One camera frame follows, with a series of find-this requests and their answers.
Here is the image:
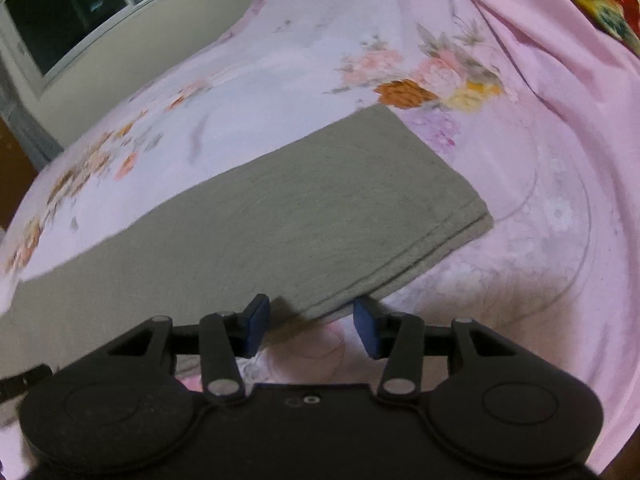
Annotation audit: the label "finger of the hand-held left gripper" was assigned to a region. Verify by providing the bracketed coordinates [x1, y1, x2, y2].
[0, 364, 53, 402]

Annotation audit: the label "pink floral bed sheet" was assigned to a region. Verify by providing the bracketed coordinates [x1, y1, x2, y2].
[0, 0, 640, 480]

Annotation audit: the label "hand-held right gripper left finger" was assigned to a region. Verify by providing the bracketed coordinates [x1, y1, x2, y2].
[106, 294, 271, 405]

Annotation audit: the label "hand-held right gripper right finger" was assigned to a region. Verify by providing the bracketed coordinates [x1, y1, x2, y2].
[353, 296, 521, 405]

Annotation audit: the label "grey-green pants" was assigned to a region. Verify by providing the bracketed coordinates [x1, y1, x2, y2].
[0, 103, 495, 379]

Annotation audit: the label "window with white frame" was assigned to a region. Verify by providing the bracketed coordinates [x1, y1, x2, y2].
[0, 0, 236, 92]

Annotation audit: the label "colourful printed blanket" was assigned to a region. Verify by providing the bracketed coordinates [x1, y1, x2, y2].
[537, 0, 640, 58]

